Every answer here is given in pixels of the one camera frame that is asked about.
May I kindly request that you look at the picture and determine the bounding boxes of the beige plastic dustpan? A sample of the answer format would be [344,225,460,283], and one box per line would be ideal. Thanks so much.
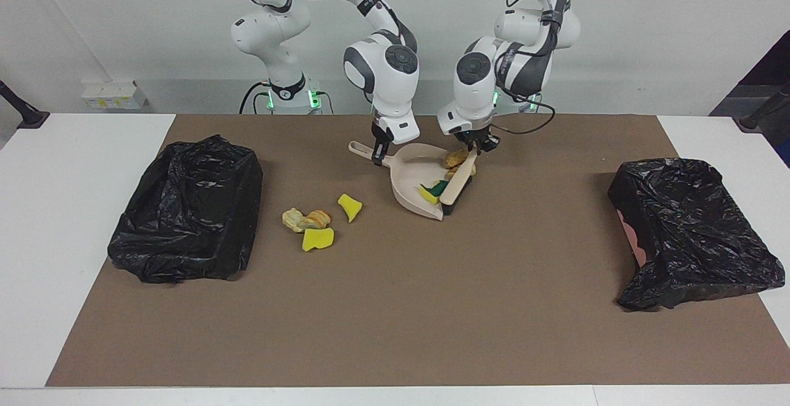
[347,140,479,222]

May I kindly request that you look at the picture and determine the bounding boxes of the beige brush black bristles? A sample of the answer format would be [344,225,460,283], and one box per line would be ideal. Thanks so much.
[439,147,479,217]

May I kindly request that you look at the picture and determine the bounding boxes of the yellow green sponge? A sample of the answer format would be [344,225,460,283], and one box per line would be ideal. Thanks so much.
[418,180,450,205]

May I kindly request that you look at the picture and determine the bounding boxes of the small yellow sponge piece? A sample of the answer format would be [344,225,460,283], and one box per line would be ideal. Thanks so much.
[338,194,364,223]

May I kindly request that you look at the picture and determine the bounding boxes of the large yellow sponge piece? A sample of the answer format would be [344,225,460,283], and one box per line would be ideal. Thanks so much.
[302,227,335,252]

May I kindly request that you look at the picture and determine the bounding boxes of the pale beige piece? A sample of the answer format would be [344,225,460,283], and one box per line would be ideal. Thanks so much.
[282,208,307,234]

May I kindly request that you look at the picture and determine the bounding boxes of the pink plastic bin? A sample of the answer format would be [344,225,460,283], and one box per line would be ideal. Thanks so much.
[619,207,647,269]

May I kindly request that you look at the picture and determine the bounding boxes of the black bag lined bin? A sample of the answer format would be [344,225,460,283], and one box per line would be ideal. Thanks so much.
[107,134,265,284]

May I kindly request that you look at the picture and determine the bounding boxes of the black bin bag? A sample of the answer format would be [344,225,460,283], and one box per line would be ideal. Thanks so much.
[607,157,786,312]

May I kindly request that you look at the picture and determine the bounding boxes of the brown table mat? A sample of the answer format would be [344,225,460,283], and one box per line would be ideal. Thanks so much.
[45,114,790,388]

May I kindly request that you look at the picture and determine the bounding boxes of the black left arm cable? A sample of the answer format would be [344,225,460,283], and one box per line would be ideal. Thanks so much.
[493,0,570,136]

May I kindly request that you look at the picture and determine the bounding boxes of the black base cable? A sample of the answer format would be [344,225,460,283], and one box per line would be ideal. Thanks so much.
[239,81,272,115]

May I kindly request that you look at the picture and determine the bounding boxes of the white wall power strip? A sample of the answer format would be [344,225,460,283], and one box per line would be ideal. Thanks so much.
[81,81,149,110]

